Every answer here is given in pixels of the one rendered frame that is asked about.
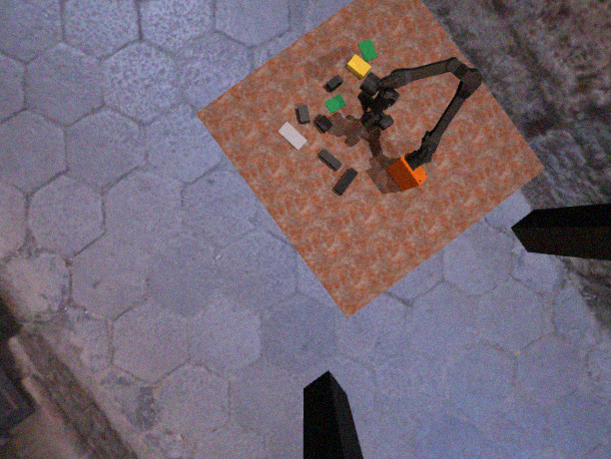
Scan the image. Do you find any yellow rectangular block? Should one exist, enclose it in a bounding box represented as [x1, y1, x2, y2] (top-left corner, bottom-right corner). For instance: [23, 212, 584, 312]
[346, 54, 371, 78]

